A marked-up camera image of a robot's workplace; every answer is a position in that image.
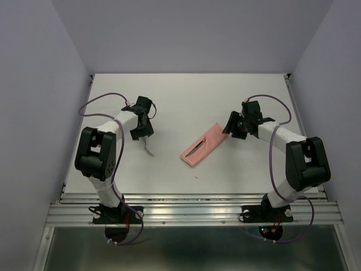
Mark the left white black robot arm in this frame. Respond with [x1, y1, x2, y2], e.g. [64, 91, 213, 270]
[74, 96, 154, 222]

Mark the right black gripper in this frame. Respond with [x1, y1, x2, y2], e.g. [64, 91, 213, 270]
[221, 111, 249, 139]

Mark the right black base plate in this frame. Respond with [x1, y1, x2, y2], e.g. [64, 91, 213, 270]
[238, 205, 293, 224]

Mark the aluminium rail frame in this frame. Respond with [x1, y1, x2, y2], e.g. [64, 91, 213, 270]
[34, 73, 359, 270]

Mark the pink handled knife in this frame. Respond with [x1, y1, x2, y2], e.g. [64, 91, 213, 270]
[185, 139, 205, 157]

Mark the pink handled fork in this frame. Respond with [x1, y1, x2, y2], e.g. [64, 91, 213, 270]
[143, 137, 155, 158]

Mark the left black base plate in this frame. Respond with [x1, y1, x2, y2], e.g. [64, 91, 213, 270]
[88, 204, 144, 225]

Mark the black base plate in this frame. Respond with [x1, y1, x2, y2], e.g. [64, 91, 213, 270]
[88, 204, 144, 225]
[238, 205, 293, 224]

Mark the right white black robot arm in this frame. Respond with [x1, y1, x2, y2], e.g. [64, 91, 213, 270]
[222, 100, 331, 220]

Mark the pink cloth napkin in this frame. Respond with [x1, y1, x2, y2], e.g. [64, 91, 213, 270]
[180, 123, 227, 168]

